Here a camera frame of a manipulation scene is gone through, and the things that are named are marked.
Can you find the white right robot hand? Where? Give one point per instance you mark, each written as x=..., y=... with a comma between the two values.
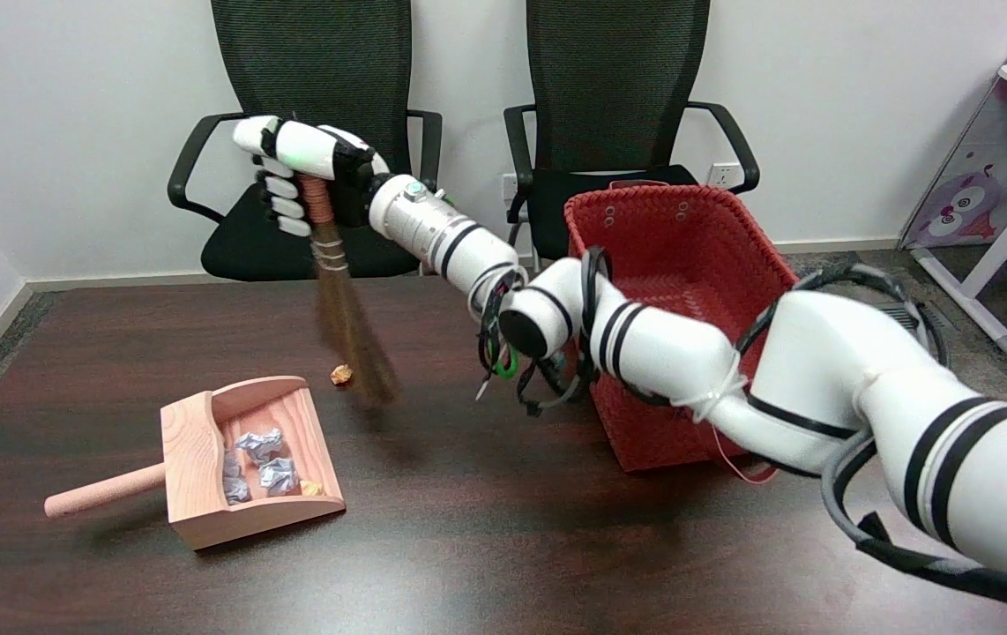
x=309, y=150

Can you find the brown straw hand broom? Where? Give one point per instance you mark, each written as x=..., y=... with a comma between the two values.
x=345, y=309

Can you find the small brown paper ball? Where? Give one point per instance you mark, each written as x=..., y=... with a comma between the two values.
x=342, y=377
x=311, y=487

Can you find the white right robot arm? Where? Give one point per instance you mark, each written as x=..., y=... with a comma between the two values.
x=645, y=344

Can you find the wooden dustpan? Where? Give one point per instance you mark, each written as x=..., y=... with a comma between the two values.
x=195, y=467

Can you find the black mesh office chair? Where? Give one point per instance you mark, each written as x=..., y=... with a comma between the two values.
x=609, y=88
x=318, y=70

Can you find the red woven basket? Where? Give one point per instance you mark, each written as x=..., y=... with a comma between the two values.
x=689, y=238

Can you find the pink cartoon shelf unit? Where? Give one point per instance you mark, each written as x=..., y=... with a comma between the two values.
x=962, y=203

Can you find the white wall socket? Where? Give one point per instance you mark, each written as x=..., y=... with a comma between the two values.
x=510, y=187
x=719, y=175

